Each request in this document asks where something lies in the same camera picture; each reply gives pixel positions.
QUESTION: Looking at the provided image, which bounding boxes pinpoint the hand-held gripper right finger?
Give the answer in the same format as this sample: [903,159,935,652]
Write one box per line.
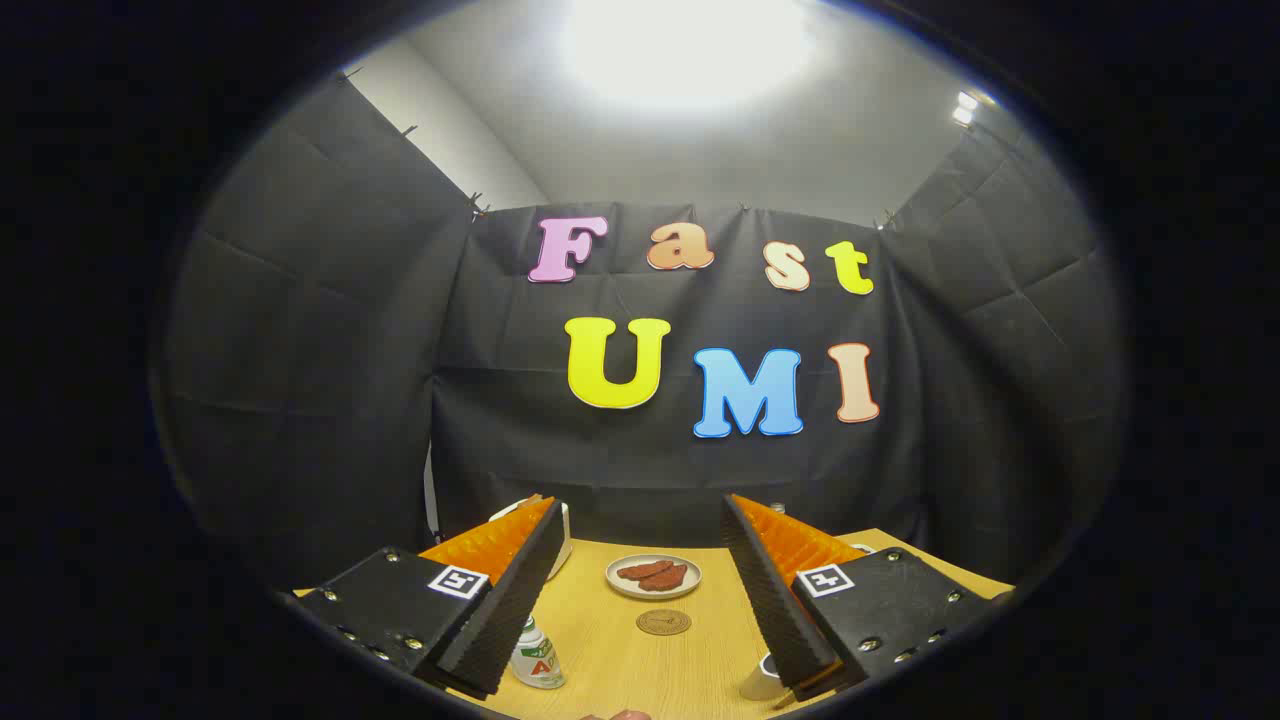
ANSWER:
[720,492,1013,701]

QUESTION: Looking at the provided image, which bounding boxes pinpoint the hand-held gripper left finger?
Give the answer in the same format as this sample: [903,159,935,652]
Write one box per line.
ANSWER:
[293,495,567,701]

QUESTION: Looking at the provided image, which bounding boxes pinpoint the white juice bottle green collar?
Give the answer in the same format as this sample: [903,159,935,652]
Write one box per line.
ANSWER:
[510,617,567,691]

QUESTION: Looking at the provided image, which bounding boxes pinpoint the white cup wooden handle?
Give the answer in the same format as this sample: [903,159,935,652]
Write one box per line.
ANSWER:
[740,652,791,703]

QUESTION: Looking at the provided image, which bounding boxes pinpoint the cream toaster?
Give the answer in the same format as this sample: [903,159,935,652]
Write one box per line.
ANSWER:
[488,497,573,581]

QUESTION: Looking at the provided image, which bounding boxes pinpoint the white round plate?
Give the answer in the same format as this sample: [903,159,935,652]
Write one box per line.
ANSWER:
[605,554,703,601]

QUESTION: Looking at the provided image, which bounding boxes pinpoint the brown meat slices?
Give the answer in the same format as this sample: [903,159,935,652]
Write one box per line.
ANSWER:
[617,560,689,593]

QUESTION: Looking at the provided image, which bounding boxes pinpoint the wooden table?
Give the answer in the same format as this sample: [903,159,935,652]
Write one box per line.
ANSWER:
[290,528,1016,720]

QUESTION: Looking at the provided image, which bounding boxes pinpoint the bright ceiling light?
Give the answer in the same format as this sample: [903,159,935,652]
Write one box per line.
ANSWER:
[560,0,821,111]

